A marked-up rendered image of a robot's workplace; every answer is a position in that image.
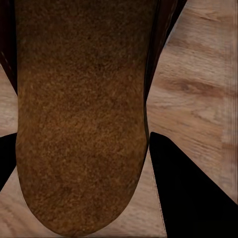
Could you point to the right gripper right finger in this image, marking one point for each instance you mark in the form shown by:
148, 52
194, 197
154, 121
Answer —
193, 205

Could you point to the sandal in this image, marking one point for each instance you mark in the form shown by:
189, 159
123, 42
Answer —
82, 71

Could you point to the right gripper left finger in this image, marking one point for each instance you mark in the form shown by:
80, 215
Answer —
7, 157

